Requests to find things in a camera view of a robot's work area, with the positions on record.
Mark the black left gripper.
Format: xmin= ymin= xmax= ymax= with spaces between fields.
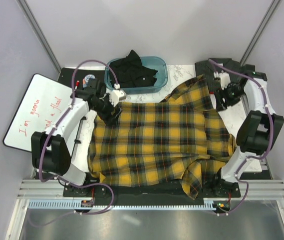
xmin=91 ymin=93 xmax=122 ymax=127

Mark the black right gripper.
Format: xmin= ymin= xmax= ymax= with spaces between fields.
xmin=213 ymin=83 xmax=246 ymax=113

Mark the yellow plaid long sleeve shirt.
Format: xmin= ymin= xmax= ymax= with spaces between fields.
xmin=87 ymin=75 xmax=237 ymax=199

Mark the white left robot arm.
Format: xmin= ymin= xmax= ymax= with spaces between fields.
xmin=31 ymin=79 xmax=126 ymax=197

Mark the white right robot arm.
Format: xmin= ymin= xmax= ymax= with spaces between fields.
xmin=210 ymin=60 xmax=284 ymax=197

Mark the blue orange eraser stick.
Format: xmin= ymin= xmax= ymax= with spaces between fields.
xmin=82 ymin=79 xmax=87 ymax=89

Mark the small blue white jar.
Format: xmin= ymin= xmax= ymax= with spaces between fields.
xmin=84 ymin=74 xmax=96 ymax=84

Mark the red whiteboard marker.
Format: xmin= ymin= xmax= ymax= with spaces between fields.
xmin=74 ymin=81 xmax=80 ymax=90

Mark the folded dark striped shirt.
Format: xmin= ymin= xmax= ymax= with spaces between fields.
xmin=195 ymin=58 xmax=245 ymax=93

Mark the black mat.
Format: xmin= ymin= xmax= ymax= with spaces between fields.
xmin=58 ymin=67 xmax=105 ymax=90

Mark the black shirt in bin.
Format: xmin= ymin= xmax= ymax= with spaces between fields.
xmin=109 ymin=50 xmax=158 ymax=88

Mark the white dry-erase board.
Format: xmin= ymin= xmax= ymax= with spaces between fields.
xmin=3 ymin=73 xmax=72 ymax=152

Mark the teal plastic bin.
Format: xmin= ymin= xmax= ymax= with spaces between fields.
xmin=104 ymin=50 xmax=168 ymax=94

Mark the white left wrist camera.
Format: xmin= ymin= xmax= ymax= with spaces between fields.
xmin=109 ymin=89 xmax=126 ymax=107

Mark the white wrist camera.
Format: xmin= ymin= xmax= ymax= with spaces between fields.
xmin=109 ymin=89 xmax=126 ymax=107
xmin=213 ymin=71 xmax=231 ymax=90

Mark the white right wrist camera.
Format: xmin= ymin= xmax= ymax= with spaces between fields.
xmin=213 ymin=71 xmax=231 ymax=90

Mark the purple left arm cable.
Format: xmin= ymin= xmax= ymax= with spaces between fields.
xmin=38 ymin=59 xmax=120 ymax=216

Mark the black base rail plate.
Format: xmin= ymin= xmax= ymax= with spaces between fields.
xmin=57 ymin=179 xmax=241 ymax=206

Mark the aluminium frame rail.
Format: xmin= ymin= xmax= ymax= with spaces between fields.
xmin=18 ymin=179 xmax=284 ymax=200

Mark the light blue cable duct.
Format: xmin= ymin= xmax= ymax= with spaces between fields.
xmin=28 ymin=199 xmax=217 ymax=211

